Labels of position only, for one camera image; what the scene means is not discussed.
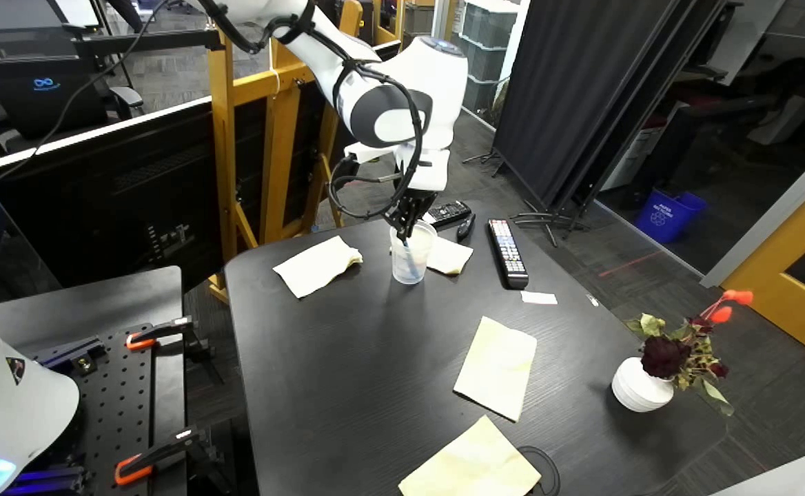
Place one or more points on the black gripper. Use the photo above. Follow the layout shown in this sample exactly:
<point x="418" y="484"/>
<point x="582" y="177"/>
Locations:
<point x="411" y="206"/>

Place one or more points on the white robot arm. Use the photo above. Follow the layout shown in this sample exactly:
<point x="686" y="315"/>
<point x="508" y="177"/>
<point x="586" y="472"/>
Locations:
<point x="393" y="112"/>

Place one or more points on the clear plastic measuring cup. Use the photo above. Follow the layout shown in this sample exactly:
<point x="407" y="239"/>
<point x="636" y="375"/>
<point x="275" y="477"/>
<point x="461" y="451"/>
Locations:
<point x="409" y="272"/>

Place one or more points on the black glossy device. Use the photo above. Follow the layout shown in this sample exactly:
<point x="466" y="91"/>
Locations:
<point x="447" y="213"/>

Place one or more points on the beige paper napkin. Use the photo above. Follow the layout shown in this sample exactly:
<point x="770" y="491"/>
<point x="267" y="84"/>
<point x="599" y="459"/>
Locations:
<point x="451" y="257"/>
<point x="498" y="367"/>
<point x="472" y="463"/>
<point x="315" y="269"/>

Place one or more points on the black computer mouse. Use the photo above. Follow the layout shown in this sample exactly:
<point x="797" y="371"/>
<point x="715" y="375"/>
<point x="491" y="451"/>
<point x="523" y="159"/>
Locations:
<point x="464" y="229"/>

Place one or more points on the black remote control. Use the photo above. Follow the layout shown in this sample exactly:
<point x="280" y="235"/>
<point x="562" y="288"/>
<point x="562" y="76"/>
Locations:
<point x="508" y="254"/>

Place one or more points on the small white paper label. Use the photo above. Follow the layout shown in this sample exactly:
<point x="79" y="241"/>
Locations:
<point x="540" y="298"/>

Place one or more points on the grey storage crate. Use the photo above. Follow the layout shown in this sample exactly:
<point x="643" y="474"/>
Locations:
<point x="494" y="20"/>
<point x="484" y="65"/>

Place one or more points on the blue plastic bin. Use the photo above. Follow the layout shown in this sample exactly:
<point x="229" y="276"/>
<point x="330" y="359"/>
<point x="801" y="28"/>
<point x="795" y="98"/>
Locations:
<point x="669" y="219"/>

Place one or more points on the white round vase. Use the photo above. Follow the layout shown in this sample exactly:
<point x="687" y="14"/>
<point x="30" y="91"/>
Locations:
<point x="639" y="389"/>

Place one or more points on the red artificial flower bouquet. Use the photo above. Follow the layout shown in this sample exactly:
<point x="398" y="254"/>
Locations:
<point x="669" y="353"/>

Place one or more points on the black panel with white edge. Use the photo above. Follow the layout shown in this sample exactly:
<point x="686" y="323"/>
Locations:
<point x="100" y="202"/>

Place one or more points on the black perforated breadboard table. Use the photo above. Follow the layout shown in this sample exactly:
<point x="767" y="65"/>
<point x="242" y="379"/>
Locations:
<point x="129" y="388"/>

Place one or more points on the dark blue tool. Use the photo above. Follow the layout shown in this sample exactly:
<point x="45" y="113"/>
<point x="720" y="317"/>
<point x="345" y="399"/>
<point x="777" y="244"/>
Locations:
<point x="72" y="353"/>

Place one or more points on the yellow door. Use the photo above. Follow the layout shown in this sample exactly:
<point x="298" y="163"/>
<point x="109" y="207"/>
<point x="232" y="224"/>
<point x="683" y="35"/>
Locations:
<point x="770" y="294"/>

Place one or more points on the black machine with blue logo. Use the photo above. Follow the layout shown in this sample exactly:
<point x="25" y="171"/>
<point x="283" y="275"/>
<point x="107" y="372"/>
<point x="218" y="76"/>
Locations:
<point x="35" y="91"/>

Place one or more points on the yellow wooden frame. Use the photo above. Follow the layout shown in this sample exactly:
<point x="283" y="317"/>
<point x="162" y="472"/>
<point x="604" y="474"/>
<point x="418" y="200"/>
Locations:
<point x="280" y="140"/>

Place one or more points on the grey door frame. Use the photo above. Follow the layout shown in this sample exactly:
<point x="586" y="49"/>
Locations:
<point x="770" y="217"/>

